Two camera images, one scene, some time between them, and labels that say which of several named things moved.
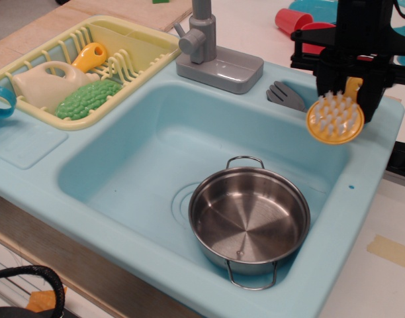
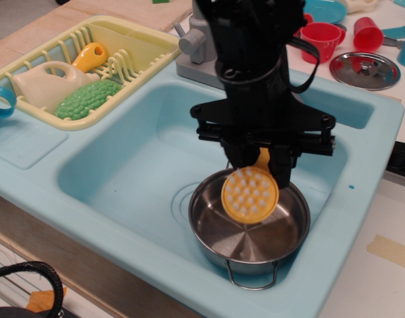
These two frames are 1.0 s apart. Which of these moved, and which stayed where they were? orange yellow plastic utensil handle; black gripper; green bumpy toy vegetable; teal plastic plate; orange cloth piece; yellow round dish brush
Moved: black gripper; yellow round dish brush
Stayed: teal plastic plate; green bumpy toy vegetable; orange cloth piece; orange yellow plastic utensil handle
